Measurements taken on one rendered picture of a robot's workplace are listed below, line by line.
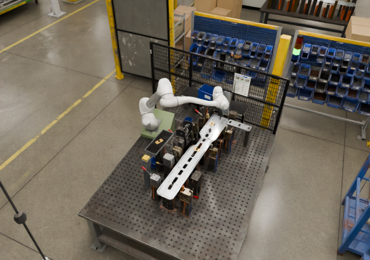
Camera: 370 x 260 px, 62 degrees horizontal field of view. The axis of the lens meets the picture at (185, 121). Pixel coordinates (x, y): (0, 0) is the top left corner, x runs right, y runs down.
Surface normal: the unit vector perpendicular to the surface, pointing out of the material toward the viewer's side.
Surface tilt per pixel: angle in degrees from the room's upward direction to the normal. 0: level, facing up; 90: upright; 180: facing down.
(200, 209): 0
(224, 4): 90
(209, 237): 0
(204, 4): 90
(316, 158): 0
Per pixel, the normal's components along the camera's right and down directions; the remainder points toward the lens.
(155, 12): -0.39, 0.60
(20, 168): 0.01, -0.76
